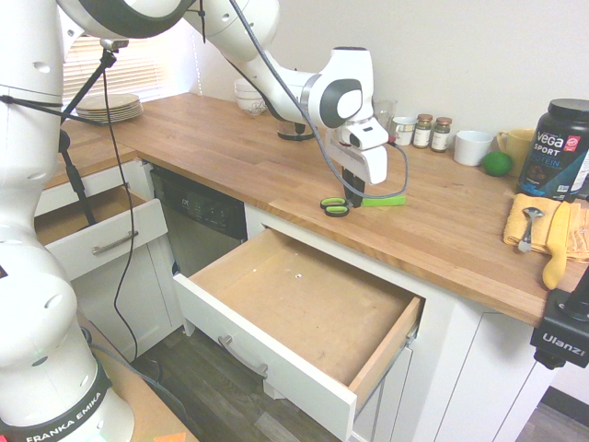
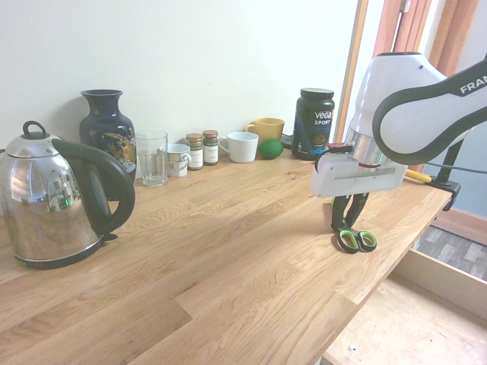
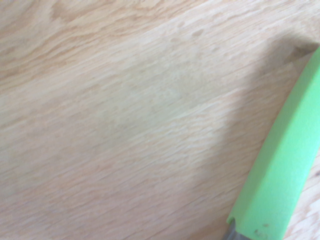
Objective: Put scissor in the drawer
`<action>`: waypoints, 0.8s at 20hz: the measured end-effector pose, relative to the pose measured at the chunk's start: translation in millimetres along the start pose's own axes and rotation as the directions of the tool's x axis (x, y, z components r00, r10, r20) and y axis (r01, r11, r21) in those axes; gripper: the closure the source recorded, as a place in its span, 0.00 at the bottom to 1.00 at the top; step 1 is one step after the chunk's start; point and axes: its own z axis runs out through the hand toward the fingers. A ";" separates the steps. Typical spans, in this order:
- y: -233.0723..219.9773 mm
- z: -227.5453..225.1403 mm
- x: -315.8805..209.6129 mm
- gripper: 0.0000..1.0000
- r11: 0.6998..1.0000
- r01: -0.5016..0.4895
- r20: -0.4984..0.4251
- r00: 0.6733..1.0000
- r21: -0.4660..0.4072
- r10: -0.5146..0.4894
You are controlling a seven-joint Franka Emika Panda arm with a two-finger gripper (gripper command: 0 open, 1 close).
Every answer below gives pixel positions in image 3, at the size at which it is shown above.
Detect green and black scissors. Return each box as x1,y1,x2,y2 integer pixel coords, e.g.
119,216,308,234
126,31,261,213
221,46,320,240

